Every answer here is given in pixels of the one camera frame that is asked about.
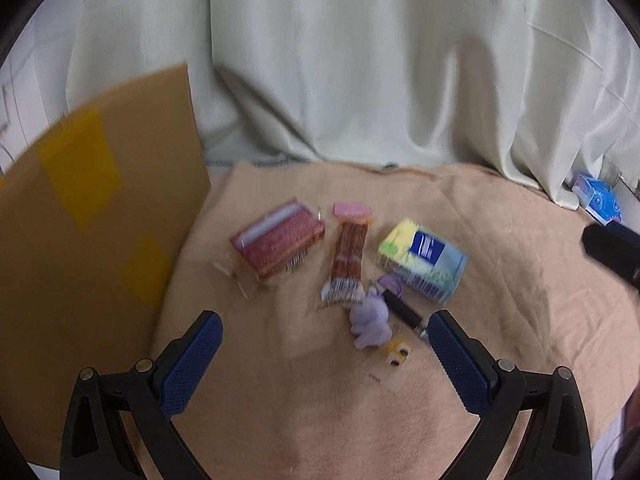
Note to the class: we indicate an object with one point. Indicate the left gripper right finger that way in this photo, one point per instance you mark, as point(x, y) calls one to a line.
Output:
point(556, 442)

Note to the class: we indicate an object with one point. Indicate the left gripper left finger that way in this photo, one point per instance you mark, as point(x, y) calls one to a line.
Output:
point(95, 442)

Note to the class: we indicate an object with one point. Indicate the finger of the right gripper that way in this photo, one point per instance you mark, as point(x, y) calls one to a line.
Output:
point(616, 247)

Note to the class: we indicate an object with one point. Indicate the tissue pack yellow blue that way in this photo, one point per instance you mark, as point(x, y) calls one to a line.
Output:
point(423, 261)

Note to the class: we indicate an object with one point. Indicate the black pen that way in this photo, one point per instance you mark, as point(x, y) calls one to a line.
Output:
point(407, 315)

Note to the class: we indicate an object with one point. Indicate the purple plush toy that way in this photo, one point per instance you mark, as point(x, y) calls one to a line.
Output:
point(369, 322)

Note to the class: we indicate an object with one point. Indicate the red sausage snack packet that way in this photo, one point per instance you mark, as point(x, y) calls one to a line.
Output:
point(344, 286)

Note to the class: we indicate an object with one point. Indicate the red cracker packet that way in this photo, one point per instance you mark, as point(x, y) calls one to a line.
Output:
point(274, 244)

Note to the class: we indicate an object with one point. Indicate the blue tissue package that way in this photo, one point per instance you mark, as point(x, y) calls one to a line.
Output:
point(597, 198)

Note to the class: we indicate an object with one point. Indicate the small yellow eraser toy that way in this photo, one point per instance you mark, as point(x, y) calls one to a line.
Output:
point(387, 365)

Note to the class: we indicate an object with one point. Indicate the pale green curtain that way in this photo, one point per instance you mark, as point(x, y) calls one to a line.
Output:
point(539, 90)

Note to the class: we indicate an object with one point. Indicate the cardboard box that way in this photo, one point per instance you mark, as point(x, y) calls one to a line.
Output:
point(93, 217)

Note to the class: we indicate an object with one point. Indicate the beige table cloth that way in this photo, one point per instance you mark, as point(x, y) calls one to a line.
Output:
point(289, 397)

